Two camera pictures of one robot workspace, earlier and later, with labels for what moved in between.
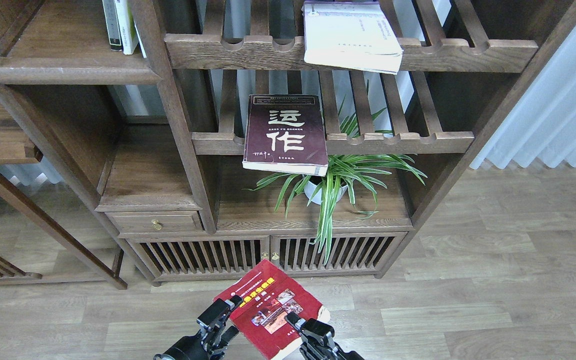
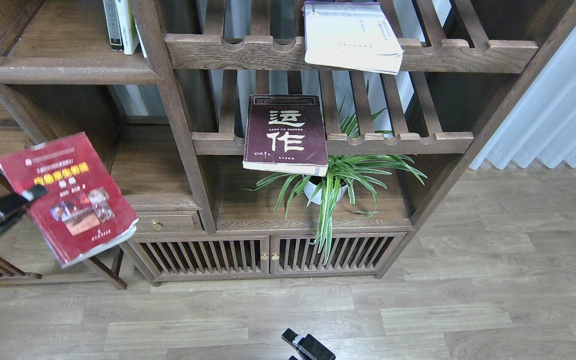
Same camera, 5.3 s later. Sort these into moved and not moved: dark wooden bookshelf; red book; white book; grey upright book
Moved: red book
Not moved: grey upright book; white book; dark wooden bookshelf
